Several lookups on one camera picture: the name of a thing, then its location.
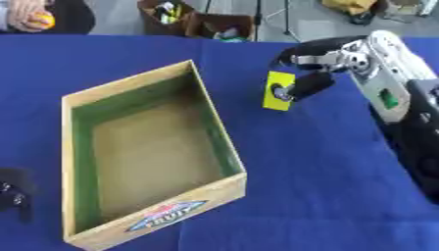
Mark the person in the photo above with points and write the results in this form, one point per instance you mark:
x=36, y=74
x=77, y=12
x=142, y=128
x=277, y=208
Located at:
x=57, y=16

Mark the person's hand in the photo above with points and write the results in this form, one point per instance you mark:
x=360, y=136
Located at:
x=26, y=14

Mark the brown cardboard box with items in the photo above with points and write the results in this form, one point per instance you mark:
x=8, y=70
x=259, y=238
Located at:
x=165, y=16

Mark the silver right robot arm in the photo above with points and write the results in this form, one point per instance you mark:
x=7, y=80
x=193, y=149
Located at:
x=394, y=94

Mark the yellow rectangular block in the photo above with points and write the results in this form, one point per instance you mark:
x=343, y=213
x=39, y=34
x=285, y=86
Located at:
x=278, y=93

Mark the yellow bag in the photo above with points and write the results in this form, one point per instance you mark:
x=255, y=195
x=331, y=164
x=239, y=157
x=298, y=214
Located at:
x=351, y=6

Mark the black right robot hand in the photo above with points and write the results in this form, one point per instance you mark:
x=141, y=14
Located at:
x=311, y=51

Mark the tan cardboard box green inside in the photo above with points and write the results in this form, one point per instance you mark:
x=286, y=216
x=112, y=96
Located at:
x=148, y=153

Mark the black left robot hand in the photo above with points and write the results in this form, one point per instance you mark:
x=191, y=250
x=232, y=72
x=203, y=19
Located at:
x=14, y=192

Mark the yellow round toy fruit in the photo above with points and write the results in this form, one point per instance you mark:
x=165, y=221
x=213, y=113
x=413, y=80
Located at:
x=44, y=20

